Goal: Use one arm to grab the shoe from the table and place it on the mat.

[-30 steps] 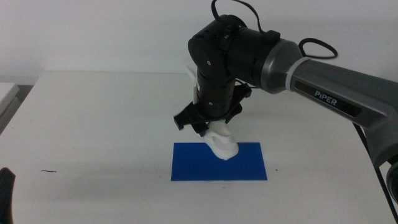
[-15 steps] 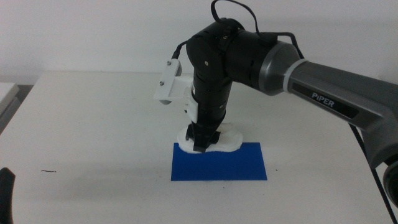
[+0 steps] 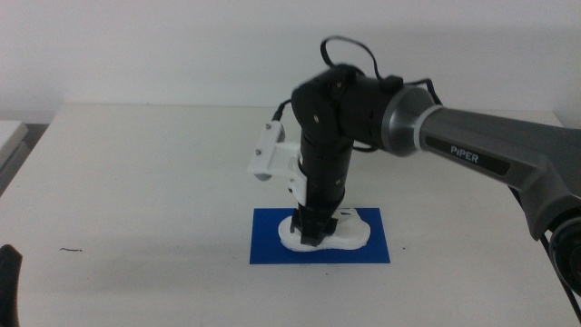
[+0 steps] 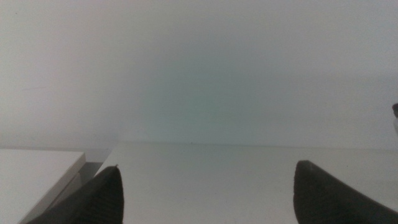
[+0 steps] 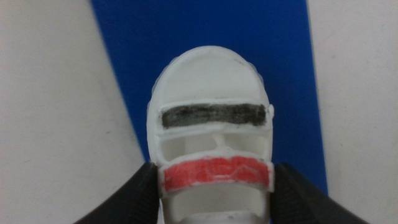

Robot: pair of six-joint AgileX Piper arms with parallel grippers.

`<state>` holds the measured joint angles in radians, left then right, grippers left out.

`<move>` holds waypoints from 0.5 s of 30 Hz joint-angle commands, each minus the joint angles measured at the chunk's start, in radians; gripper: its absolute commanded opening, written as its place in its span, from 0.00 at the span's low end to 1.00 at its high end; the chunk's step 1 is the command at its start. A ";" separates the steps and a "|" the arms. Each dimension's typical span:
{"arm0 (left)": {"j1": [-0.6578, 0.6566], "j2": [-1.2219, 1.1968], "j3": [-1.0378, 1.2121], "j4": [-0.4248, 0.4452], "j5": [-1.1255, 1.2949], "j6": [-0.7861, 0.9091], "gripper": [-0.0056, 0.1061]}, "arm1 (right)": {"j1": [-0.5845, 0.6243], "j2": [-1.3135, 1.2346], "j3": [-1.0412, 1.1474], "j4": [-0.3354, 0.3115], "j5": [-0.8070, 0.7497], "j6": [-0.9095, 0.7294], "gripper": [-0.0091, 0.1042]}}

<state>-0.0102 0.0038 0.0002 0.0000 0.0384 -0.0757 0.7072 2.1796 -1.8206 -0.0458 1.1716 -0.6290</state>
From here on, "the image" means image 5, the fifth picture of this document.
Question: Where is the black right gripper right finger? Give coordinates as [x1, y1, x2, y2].
[270, 162, 371, 224]

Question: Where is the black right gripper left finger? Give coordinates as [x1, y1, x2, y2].
[73, 162, 160, 224]

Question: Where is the white toy shoe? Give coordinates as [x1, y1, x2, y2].
[146, 45, 275, 224]

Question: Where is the blue mat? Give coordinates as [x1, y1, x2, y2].
[90, 0, 329, 196]

